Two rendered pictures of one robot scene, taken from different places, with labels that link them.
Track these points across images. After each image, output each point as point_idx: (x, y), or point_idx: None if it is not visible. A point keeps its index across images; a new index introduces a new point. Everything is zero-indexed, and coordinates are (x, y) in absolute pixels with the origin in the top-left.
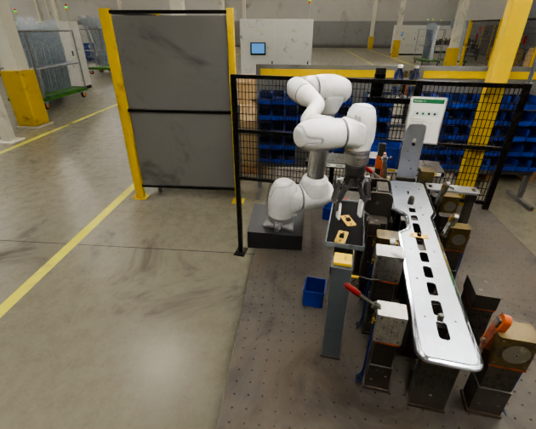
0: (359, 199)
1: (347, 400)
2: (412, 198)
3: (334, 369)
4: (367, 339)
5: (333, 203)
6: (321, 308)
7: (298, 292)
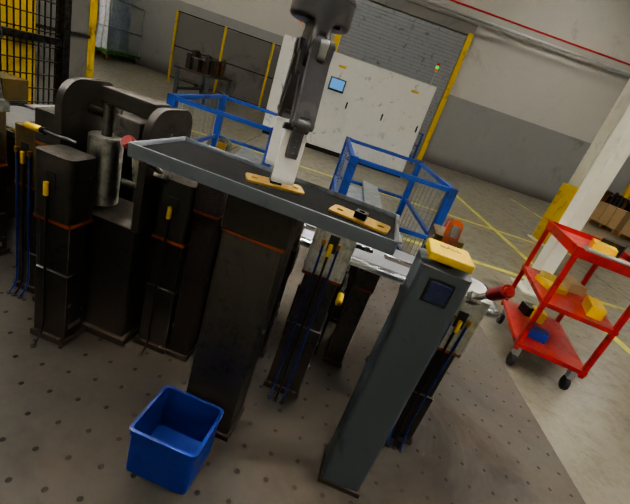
0: (278, 117)
1: (440, 478)
2: None
3: (385, 479)
4: (309, 395)
5: (312, 130)
6: (211, 449)
7: (120, 494)
